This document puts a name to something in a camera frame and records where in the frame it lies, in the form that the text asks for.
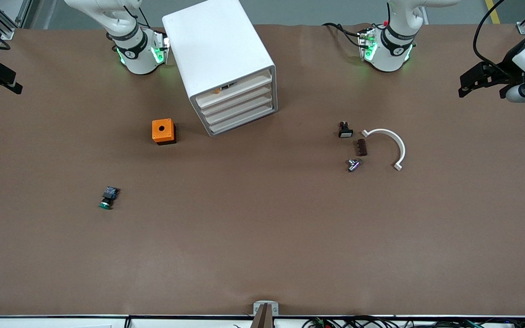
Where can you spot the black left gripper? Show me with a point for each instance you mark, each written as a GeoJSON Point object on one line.
{"type": "Point", "coordinates": [503, 75]}

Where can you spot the green push button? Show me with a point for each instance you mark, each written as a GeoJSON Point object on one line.
{"type": "Point", "coordinates": [107, 197]}

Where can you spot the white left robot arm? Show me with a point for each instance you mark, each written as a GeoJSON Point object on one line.
{"type": "Point", "coordinates": [392, 54]}

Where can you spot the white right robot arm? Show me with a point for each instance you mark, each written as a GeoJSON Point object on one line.
{"type": "Point", "coordinates": [137, 59]}

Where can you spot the white curved plastic arc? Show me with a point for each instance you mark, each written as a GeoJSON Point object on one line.
{"type": "Point", "coordinates": [383, 131]}

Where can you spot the brown terminal block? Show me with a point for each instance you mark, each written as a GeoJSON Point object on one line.
{"type": "Point", "coordinates": [362, 148]}

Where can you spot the orange box with hole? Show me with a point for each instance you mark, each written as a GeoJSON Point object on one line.
{"type": "Point", "coordinates": [156, 134]}

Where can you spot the brown table mat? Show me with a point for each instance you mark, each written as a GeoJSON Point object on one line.
{"type": "Point", "coordinates": [262, 237]}

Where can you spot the grey base connector bracket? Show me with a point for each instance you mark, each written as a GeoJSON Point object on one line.
{"type": "Point", "coordinates": [368, 48]}
{"type": "Point", "coordinates": [160, 52]}

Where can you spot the black white push button switch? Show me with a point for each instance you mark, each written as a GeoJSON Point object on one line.
{"type": "Point", "coordinates": [345, 133]}

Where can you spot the silver key switch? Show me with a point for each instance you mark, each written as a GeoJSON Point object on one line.
{"type": "Point", "coordinates": [353, 165]}

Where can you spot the white table edge rail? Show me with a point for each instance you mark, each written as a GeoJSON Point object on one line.
{"type": "Point", "coordinates": [39, 322]}

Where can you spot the grey metal bracket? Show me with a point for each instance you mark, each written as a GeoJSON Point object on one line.
{"type": "Point", "coordinates": [256, 306]}

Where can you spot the brown post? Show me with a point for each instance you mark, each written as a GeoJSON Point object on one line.
{"type": "Point", "coordinates": [263, 319]}

